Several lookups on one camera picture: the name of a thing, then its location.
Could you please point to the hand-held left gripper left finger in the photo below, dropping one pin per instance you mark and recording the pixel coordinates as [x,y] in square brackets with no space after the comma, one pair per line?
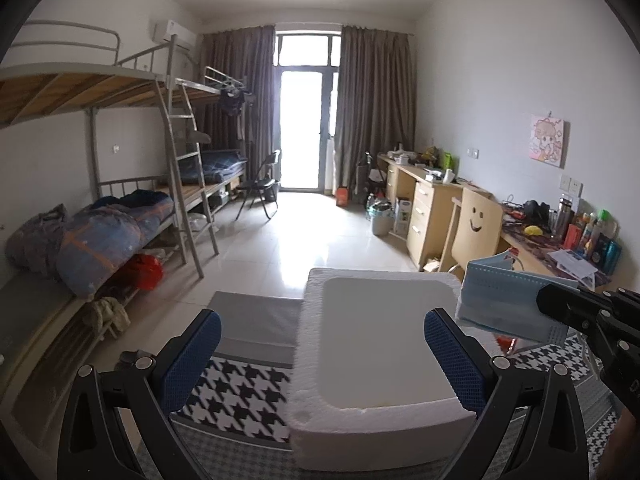
[192,355]

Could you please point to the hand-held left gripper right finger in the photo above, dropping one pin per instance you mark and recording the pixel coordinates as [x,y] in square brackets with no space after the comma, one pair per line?
[452,355]

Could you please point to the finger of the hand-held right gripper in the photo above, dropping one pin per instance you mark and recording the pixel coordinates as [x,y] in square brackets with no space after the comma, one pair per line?
[565,305]
[617,355]

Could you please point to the blue face mask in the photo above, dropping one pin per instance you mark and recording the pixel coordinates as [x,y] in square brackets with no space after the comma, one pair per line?
[500,300]

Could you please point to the white foam box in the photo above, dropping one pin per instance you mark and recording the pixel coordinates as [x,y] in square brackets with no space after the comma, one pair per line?
[380,335]

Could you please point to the white paper sheet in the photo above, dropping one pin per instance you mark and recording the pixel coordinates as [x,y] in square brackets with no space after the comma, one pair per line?
[570,262]

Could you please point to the houndstooth tablecloth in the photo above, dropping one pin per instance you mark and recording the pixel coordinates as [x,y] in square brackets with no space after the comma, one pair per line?
[245,395]

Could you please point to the red carton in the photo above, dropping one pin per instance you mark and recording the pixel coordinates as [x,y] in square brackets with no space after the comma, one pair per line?
[573,238]

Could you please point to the wooden desk with dark cover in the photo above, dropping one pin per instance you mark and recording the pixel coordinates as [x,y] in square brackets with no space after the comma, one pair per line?
[530,247]

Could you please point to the teal container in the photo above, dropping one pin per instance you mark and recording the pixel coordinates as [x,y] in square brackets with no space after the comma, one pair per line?
[612,254]

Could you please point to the yellow desk item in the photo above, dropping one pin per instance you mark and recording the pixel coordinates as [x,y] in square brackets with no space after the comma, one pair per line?
[533,231]

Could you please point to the green cap bottle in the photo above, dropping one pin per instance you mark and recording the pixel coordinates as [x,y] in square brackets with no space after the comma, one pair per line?
[602,227]

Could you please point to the dark thermos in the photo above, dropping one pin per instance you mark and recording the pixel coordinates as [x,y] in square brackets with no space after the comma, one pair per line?
[565,212]

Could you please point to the pale yellow cloth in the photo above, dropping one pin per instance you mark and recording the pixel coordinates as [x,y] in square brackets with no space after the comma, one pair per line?
[107,312]

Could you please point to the red plastic bag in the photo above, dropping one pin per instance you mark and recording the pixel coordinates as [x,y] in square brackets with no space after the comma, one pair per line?
[145,272]

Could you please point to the wooden chair with smiley face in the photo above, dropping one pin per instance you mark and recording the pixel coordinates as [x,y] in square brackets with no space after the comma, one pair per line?
[480,220]

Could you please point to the blue checked quilt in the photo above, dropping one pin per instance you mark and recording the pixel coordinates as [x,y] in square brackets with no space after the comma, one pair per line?
[105,245]

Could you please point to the white carton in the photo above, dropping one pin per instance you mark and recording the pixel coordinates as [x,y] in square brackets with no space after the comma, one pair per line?
[403,216]

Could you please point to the light wooden desk with drawers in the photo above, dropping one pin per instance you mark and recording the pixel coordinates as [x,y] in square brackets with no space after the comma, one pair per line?
[425,210]

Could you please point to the white bucket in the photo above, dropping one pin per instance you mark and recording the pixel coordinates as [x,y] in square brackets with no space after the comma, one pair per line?
[381,222]

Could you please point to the black folding chair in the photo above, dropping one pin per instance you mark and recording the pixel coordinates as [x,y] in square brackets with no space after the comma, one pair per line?
[257,185]

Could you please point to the green box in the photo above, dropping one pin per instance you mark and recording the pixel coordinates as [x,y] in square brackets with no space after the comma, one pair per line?
[449,161]

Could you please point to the grey cloth bundle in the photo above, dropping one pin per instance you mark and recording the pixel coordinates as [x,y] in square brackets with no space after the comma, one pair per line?
[37,245]

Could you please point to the dark blue bedding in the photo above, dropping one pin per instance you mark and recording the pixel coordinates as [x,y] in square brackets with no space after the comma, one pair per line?
[215,165]

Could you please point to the red box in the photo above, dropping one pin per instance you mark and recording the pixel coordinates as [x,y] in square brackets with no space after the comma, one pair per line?
[342,197]

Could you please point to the dark hanging clothes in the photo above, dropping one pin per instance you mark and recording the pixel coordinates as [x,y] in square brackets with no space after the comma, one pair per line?
[231,102]

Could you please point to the glass balcony door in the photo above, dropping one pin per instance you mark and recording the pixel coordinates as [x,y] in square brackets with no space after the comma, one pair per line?
[305,125]

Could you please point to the brown curtain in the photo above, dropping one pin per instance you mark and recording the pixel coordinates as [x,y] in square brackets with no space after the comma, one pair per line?
[375,100]
[250,70]

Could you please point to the grey metal bunk bed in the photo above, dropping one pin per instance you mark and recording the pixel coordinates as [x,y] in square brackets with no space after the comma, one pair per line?
[75,85]
[210,87]

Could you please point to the white air conditioner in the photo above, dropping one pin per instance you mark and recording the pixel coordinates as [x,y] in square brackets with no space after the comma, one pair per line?
[172,34]

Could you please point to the white wall socket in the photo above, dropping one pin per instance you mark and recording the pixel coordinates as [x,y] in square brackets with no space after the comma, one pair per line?
[571,186]

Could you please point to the pink wall poster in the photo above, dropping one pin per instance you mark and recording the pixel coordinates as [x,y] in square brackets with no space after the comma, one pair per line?
[549,141]

